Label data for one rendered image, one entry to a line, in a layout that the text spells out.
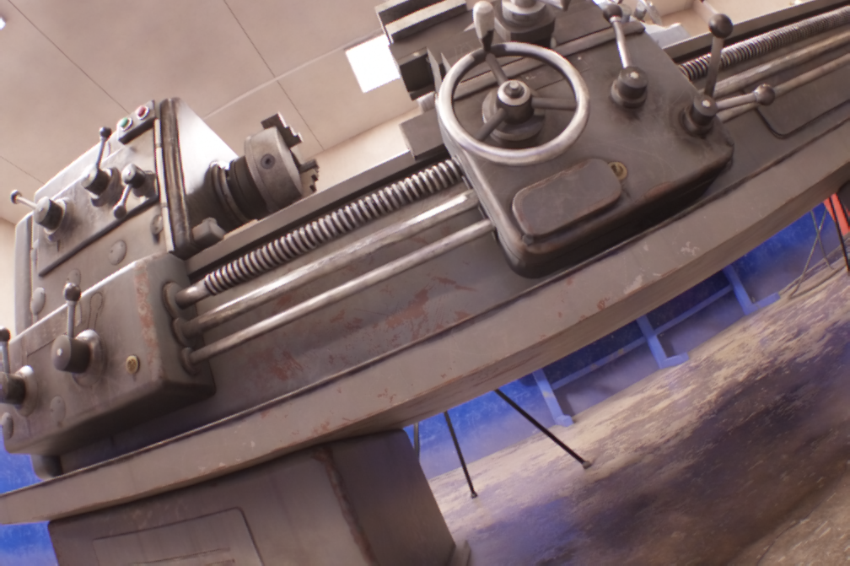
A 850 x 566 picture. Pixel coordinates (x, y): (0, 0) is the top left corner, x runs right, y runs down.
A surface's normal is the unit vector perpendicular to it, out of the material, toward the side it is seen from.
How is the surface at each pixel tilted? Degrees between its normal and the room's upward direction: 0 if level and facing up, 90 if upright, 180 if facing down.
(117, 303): 90
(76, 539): 90
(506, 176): 90
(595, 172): 90
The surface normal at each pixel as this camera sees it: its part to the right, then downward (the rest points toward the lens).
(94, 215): -0.16, -0.33
